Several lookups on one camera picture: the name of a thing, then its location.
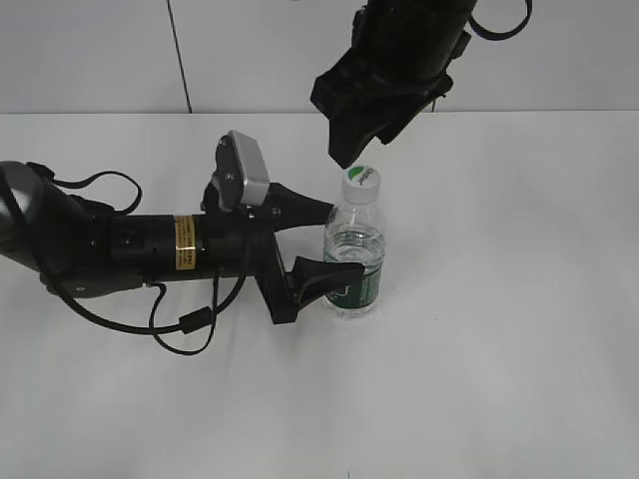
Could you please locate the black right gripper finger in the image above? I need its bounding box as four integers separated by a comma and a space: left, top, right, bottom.
328, 113, 399, 169

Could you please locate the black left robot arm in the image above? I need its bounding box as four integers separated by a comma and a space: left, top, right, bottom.
1, 162, 364, 324

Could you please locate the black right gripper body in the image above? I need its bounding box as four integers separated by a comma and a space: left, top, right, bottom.
311, 48, 453, 141

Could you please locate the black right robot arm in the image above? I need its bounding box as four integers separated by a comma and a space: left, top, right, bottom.
311, 1, 475, 169

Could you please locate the white green bottle cap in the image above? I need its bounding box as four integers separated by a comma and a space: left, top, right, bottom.
341, 166, 381, 206

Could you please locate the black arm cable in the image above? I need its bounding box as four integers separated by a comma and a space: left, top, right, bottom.
39, 172, 246, 356
468, 0, 534, 42

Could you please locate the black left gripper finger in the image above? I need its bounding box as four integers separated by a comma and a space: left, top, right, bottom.
291, 256, 364, 305
269, 183, 334, 232

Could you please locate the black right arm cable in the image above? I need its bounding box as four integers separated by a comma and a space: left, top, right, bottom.
468, 0, 534, 42

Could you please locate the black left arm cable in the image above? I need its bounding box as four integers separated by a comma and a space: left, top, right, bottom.
39, 172, 246, 356

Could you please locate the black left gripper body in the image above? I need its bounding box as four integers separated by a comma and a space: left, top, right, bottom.
201, 184, 299, 324

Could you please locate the clear Cestbon water bottle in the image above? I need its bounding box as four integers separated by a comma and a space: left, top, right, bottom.
321, 192, 388, 319

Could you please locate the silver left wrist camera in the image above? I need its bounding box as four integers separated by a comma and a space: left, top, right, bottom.
212, 130, 271, 212

